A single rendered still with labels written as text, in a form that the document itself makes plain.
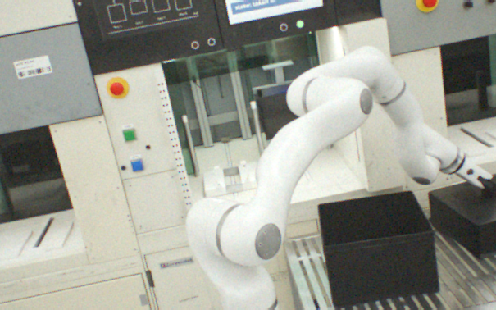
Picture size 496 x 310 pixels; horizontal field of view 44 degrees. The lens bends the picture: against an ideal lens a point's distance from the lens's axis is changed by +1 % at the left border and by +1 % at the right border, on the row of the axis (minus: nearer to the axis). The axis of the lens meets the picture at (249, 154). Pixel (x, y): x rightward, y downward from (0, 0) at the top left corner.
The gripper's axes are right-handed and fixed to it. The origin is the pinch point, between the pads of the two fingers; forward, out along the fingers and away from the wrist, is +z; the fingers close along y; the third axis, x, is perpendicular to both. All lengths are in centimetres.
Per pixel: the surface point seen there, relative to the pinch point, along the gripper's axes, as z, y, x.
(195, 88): -67, 116, 30
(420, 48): -32.5, 23.3, -24.1
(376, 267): -29.5, -20.2, 33.8
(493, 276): -2.1, -23.6, 19.9
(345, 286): -32, -18, 42
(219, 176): -51, 64, 49
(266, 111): -45, 81, 20
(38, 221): -97, 78, 102
